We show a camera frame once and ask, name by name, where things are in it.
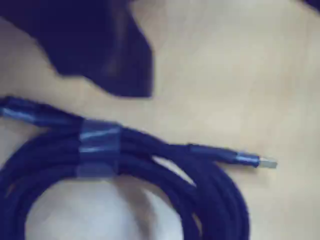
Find black braided charging cable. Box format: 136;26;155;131
0;94;279;240

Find dark cable binding strap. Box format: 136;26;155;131
77;119;124;179

